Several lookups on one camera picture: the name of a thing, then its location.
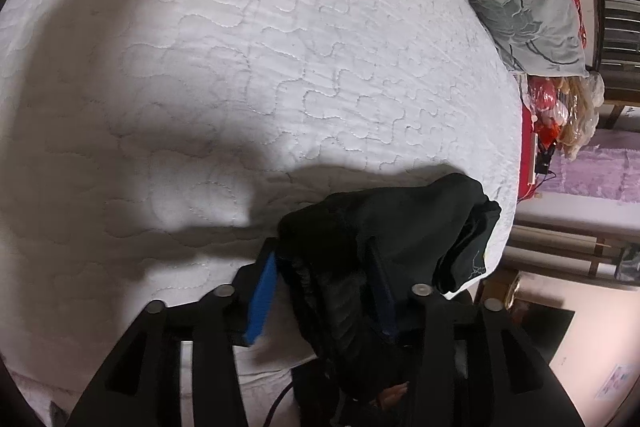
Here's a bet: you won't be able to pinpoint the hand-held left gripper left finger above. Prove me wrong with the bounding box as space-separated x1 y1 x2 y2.
65 237 279 427

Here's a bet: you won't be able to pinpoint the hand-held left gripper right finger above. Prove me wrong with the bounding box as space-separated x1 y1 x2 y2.
370 257 586 427

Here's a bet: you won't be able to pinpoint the black pants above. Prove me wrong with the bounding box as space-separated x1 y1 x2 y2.
276 173 502 408

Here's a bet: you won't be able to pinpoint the white quilted bed cover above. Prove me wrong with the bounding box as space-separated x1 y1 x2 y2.
0 0 523 413

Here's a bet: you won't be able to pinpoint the plastic bag of plush toys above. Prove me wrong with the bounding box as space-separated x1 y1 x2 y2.
527 74 606 160

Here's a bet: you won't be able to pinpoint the black cable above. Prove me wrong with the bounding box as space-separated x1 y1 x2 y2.
264 382 297 427

